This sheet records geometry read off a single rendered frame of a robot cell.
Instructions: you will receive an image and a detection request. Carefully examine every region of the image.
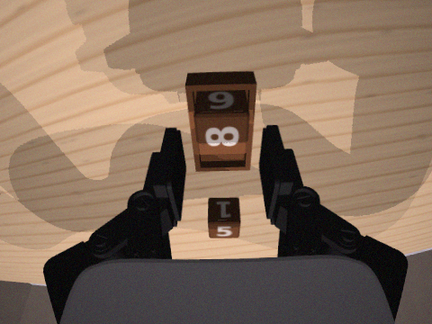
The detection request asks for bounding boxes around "brown number cube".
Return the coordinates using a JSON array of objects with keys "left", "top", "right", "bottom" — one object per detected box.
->
[
  {"left": 208, "top": 197, "right": 241, "bottom": 239},
  {"left": 193, "top": 90, "right": 249, "bottom": 155}
]

